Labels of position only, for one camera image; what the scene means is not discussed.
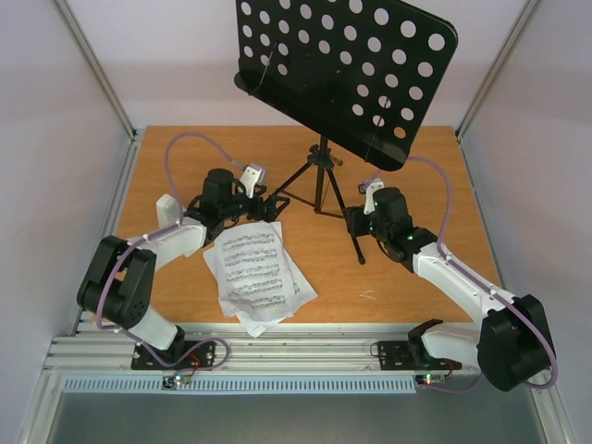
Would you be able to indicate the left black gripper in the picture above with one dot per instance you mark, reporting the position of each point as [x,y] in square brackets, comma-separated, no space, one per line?
[271,214]

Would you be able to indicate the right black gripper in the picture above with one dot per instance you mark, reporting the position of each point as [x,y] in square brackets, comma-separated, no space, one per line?
[353,222]

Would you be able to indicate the white metronome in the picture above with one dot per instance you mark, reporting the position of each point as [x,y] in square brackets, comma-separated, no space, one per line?
[180,237]

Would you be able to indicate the black music stand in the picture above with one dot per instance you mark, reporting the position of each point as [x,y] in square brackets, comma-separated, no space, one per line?
[362,74]

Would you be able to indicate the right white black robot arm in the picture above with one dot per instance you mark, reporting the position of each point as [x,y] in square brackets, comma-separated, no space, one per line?
[509,341]

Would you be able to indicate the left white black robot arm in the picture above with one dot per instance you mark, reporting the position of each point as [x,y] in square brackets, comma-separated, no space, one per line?
[118,283]

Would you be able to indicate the white sheet music paper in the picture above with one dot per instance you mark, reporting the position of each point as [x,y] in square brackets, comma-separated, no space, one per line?
[245,238]

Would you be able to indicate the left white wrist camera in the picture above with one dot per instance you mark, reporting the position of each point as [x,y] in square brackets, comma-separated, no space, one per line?
[252,176]

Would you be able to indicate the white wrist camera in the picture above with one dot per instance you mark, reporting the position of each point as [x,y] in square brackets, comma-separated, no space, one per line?
[252,176]
[368,189]

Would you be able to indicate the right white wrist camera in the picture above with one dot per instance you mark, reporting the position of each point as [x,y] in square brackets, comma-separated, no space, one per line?
[368,189]

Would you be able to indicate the aluminium rail base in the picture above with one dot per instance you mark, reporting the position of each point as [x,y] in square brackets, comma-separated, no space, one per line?
[287,348]

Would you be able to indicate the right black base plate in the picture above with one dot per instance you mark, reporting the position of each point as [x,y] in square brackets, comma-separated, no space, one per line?
[398,355]

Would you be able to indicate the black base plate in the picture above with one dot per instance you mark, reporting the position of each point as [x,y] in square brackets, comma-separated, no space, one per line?
[398,355]
[203,356]

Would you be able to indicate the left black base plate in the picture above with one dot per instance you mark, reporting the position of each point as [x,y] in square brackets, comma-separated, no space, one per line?
[203,356]

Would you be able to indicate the right aluminium frame post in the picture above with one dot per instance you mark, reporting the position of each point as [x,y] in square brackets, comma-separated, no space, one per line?
[517,30]

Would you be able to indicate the aluminium frame post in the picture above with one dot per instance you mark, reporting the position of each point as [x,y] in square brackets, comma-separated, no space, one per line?
[77,34]
[517,30]

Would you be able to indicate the grey slotted cable duct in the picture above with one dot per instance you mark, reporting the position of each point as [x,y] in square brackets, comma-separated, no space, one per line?
[242,385]

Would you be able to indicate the left aluminium frame post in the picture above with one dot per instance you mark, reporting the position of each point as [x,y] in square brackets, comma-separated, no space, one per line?
[77,34]

